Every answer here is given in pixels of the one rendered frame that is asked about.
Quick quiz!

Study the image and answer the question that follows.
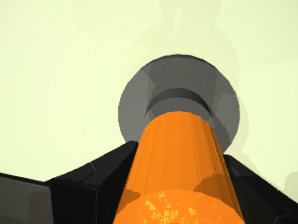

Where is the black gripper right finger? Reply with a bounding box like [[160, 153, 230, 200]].
[[222, 154, 298, 224]]

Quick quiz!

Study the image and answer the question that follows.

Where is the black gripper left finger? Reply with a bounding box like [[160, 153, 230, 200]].
[[0, 141, 138, 224]]

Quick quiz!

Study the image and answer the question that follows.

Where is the orange knob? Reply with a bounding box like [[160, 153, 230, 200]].
[[113, 111, 245, 224]]

